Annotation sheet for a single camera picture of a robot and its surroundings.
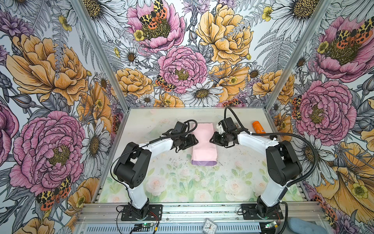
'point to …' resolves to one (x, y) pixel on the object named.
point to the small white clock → (209, 227)
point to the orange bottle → (258, 128)
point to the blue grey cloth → (299, 225)
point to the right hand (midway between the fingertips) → (212, 145)
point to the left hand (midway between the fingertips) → (194, 146)
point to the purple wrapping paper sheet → (204, 152)
